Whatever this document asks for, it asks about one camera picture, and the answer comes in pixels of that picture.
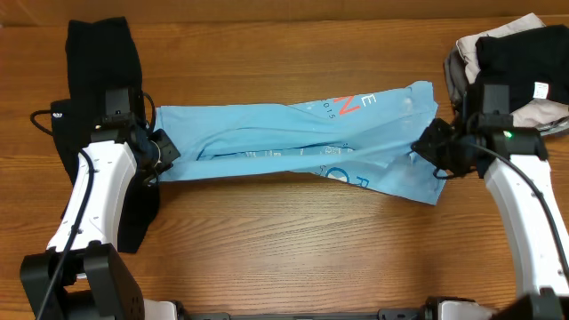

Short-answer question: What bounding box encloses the black garment with logo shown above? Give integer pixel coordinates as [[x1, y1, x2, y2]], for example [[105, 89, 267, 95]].
[[50, 17, 160, 253]]

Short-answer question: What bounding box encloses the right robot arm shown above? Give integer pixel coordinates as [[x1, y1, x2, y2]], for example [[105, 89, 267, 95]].
[[412, 84, 568, 319]]

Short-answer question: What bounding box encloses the grey folded garment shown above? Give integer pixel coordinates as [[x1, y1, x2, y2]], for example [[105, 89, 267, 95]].
[[444, 47, 568, 137]]

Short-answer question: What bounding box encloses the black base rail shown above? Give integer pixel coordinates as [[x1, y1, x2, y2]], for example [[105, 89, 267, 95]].
[[180, 301, 492, 320]]

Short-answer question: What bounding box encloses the black folded garment on pile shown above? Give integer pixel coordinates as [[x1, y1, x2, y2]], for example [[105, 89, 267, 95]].
[[475, 25, 568, 111]]

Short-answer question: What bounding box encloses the beige folded garment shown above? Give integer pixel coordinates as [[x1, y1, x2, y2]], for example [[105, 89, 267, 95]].
[[455, 13, 568, 127]]

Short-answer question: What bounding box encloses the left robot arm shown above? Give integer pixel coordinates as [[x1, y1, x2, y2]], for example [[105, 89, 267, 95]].
[[20, 87, 186, 319]]

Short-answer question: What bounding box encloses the light blue printed t-shirt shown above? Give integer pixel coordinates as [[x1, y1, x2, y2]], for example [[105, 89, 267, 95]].
[[156, 81, 445, 204]]

